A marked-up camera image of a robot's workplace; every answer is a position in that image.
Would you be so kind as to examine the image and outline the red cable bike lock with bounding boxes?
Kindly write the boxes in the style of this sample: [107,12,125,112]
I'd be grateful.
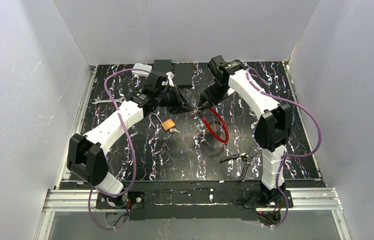
[191,106,230,144]

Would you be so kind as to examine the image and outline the brass padlock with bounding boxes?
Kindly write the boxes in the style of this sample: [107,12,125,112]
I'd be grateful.
[149,113,176,132]

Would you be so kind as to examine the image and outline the silver key bunch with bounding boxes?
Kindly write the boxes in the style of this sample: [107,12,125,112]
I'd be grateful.
[169,128,180,133]

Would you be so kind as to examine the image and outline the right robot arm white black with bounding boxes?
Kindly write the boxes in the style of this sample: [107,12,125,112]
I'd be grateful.
[198,55,293,203]

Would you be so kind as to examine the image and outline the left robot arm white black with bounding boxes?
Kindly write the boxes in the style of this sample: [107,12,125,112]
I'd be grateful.
[67,70,194,198]

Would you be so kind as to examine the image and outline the white rectangular box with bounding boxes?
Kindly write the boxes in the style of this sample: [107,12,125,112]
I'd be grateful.
[131,63,152,77]

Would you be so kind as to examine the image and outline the black box left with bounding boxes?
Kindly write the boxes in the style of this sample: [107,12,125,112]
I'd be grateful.
[153,59,172,75]

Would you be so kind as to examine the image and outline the black box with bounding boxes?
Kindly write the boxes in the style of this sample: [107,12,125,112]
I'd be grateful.
[153,59,172,75]
[173,63,193,89]

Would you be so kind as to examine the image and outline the black box right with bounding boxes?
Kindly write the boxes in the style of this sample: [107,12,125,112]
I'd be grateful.
[173,63,193,89]

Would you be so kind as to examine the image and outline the silver open-end wrench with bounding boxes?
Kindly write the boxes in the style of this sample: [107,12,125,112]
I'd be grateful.
[91,97,125,105]

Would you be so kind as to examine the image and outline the black pliers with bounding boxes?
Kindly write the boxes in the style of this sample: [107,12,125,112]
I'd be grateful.
[219,147,255,182]

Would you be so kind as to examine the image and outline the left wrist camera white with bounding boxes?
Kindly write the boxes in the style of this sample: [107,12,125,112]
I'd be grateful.
[165,71,175,87]

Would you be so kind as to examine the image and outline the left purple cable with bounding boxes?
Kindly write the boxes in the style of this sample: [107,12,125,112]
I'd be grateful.
[88,68,153,231]

